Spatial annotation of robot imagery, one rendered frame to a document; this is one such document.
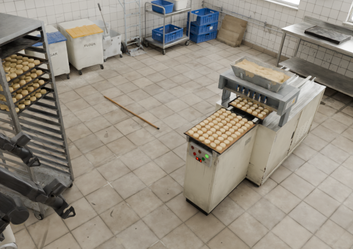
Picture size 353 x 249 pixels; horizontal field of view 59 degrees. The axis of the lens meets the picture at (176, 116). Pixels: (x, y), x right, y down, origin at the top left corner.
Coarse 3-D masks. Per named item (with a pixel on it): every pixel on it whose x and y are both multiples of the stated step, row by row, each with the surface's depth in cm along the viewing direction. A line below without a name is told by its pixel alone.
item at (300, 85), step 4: (308, 76) 387; (304, 80) 378; (308, 80) 385; (300, 84) 369; (304, 84) 378; (252, 120) 303; (256, 120) 304; (260, 120) 313; (212, 156) 267; (216, 156) 267
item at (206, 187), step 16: (256, 128) 311; (240, 144) 295; (192, 160) 293; (224, 160) 282; (240, 160) 315; (192, 176) 303; (208, 176) 286; (224, 176) 299; (240, 176) 336; (192, 192) 314; (208, 192) 296; (224, 192) 320; (208, 208) 307
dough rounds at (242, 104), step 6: (234, 102) 324; (240, 102) 325; (246, 102) 327; (240, 108) 320; (246, 108) 317; (252, 108) 317; (258, 108) 318; (252, 114) 311; (258, 114) 309; (264, 114) 309
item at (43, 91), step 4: (40, 92) 263; (44, 92) 263; (28, 96) 256; (32, 96) 256; (36, 96) 258; (40, 96) 260; (24, 100) 252; (28, 100) 251; (32, 100) 254; (0, 104) 245; (16, 104) 246; (20, 104) 246; (24, 104) 249; (28, 104) 249; (4, 108) 242; (8, 108) 241; (16, 108) 241; (20, 108) 244; (16, 112) 240
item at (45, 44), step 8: (40, 32) 239; (48, 48) 248; (48, 56) 250; (48, 64) 254; (56, 88) 269; (56, 96) 272; (56, 104) 276; (64, 128) 294; (64, 136) 297; (64, 144) 302; (72, 176) 328
